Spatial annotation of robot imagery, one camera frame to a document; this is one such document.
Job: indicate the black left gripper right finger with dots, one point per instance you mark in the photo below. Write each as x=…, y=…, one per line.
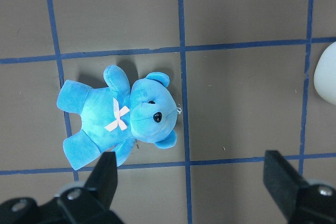
x=298, y=199

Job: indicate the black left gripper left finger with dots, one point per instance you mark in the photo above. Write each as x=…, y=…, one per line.
x=90, y=203

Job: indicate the blue teddy bear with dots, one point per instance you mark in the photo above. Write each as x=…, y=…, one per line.
x=115, y=117

